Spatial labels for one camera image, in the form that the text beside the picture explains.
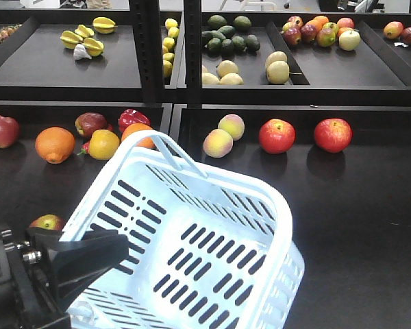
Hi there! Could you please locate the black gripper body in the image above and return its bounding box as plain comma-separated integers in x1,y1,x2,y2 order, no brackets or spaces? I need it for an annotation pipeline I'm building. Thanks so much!
0,225,71,328

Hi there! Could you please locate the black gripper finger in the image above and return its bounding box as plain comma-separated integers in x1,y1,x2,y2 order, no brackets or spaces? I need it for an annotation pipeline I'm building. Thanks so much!
26,228,129,308

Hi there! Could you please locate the red apple upper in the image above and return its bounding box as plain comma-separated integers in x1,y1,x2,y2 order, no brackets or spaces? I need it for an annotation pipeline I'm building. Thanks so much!
29,214,65,231

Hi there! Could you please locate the red chili pepper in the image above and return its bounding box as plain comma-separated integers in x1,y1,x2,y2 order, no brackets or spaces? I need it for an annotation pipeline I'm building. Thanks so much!
77,141,90,156

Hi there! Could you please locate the orange left of pepper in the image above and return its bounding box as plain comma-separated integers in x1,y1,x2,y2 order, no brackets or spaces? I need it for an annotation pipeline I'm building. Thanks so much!
35,127,75,165

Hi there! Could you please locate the orange of pepper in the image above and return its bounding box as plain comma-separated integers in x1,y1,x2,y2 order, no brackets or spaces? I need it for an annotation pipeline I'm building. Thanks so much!
121,123,156,149
35,127,75,165

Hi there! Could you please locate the yellow round fruit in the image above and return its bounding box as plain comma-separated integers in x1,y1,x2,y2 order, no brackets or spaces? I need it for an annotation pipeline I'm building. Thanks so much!
88,130,120,160

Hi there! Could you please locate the dark red apple rear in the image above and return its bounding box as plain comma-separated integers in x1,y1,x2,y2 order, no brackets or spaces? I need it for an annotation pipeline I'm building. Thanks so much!
75,112,108,138

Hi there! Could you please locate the orange right of pepper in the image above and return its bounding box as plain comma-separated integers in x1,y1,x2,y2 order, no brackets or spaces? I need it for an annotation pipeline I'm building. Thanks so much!
121,123,156,149

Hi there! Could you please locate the big red apple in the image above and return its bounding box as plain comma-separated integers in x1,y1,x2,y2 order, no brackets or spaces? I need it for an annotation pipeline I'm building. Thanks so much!
0,115,20,148

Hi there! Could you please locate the red bell pepper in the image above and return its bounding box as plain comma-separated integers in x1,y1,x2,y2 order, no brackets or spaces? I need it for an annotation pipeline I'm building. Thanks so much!
118,108,151,134

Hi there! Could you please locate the pale peach front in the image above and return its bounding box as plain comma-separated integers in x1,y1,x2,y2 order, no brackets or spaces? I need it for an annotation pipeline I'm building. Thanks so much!
203,128,234,158

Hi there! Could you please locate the pale peach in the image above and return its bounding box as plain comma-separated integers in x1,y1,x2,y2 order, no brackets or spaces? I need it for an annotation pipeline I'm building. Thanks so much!
218,114,245,141
203,128,234,158

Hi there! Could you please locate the pale peach rear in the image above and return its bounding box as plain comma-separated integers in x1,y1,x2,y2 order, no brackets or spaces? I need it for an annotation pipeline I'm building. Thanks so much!
218,114,245,141

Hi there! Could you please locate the white garlic bulb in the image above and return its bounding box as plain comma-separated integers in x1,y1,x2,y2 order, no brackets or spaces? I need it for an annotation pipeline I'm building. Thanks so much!
73,44,92,60

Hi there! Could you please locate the red apple right tray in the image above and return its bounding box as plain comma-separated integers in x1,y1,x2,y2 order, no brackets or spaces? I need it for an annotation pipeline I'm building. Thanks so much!
258,119,296,154

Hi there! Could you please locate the red apple far right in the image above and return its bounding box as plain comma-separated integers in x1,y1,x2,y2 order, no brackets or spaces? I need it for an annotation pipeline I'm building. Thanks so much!
314,118,353,154

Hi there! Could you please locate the black wooden display stand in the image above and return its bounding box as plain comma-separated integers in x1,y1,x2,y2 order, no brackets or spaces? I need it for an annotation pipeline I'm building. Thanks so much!
0,1,411,328

